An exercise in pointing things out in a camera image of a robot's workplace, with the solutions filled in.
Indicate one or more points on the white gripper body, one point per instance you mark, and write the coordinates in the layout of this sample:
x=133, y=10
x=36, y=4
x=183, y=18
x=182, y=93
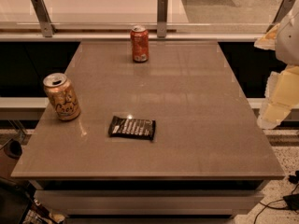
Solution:
x=289, y=44

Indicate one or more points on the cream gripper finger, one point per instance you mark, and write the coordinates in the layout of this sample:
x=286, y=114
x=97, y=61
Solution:
x=281, y=96
x=268, y=41

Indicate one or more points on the red coke can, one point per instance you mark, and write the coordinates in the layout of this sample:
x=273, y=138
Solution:
x=140, y=43

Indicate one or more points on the black rxbar chocolate wrapper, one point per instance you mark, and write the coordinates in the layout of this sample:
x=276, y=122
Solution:
x=143, y=129

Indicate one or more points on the gold LaCroix can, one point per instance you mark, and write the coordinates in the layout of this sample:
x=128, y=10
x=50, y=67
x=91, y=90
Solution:
x=62, y=96

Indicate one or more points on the brown cylindrical bin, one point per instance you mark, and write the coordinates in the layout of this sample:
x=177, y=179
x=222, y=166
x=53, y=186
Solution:
x=10, y=152

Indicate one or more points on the right metal railing bracket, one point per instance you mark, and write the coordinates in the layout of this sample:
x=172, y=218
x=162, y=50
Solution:
x=284, y=8

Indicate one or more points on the metal railing bracket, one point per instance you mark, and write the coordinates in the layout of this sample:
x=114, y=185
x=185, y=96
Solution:
x=284, y=8
x=162, y=10
x=47, y=29

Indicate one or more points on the middle metal railing bracket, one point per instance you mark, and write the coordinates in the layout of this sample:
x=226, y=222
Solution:
x=162, y=10

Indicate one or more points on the left metal railing bracket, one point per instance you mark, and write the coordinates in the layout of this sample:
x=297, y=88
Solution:
x=47, y=29

